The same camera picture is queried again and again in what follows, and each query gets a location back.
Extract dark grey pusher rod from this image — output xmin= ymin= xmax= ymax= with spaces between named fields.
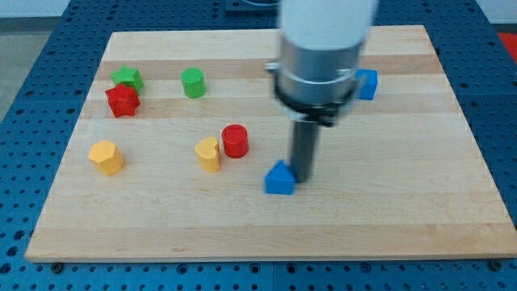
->
xmin=289 ymin=121 xmax=319 ymax=183

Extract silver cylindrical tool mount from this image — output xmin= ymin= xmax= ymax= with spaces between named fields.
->
xmin=267 ymin=36 xmax=365 ymax=127

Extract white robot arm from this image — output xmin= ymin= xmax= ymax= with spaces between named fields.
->
xmin=266 ymin=0 xmax=379 ymax=183

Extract green star block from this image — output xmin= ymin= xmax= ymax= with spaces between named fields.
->
xmin=110 ymin=65 xmax=144 ymax=95

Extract red star block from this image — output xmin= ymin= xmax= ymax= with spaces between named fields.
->
xmin=105 ymin=83 xmax=141 ymax=118

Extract blue triangle block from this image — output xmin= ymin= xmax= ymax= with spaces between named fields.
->
xmin=264 ymin=160 xmax=296 ymax=195

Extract blue cube block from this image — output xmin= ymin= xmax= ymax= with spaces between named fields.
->
xmin=356 ymin=69 xmax=378 ymax=101

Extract red cylinder block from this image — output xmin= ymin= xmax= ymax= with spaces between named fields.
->
xmin=221 ymin=124 xmax=249 ymax=158

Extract yellow heart block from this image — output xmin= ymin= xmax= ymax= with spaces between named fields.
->
xmin=194 ymin=137 xmax=221 ymax=173

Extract green cylinder block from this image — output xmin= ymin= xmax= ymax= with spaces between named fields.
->
xmin=181 ymin=67 xmax=207 ymax=99

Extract wooden board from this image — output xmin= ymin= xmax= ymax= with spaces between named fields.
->
xmin=25 ymin=25 xmax=516 ymax=263

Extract yellow hexagon block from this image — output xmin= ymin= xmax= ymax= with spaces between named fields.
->
xmin=88 ymin=140 xmax=124 ymax=176

